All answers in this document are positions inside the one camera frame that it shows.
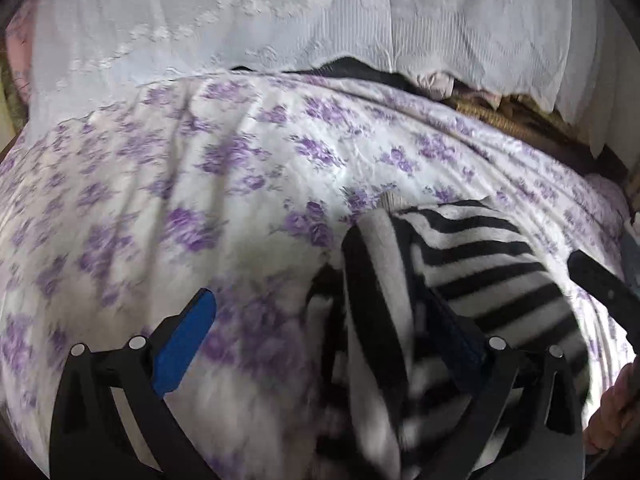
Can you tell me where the purple floral bed sheet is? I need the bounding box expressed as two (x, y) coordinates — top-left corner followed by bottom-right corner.
(1, 73), (632, 479)

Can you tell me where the pink floral fabric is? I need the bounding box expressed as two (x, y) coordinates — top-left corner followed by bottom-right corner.
(6, 0), (38, 105)

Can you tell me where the person's right hand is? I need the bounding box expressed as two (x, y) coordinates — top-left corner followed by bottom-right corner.
(582, 363), (639, 455)

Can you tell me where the brown wicker headboard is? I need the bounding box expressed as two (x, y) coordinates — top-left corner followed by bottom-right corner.
(444, 91), (628, 184)

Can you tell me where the black white striped sweater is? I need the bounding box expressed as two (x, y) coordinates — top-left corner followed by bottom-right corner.
(309, 200), (590, 479)

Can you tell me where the white lace curtain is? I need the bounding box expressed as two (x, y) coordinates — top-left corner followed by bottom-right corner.
(30, 0), (639, 165)

